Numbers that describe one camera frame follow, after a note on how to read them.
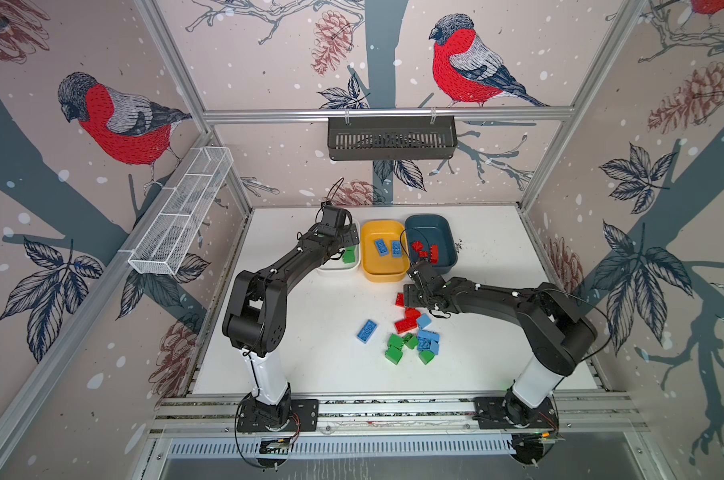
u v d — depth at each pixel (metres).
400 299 0.88
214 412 0.76
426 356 0.82
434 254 1.04
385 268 1.01
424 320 0.88
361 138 1.07
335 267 0.98
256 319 0.49
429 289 0.72
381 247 1.05
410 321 0.89
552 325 0.47
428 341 0.83
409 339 0.84
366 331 0.87
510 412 0.67
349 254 1.04
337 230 0.74
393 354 0.83
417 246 1.07
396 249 1.05
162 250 0.70
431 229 1.14
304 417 0.73
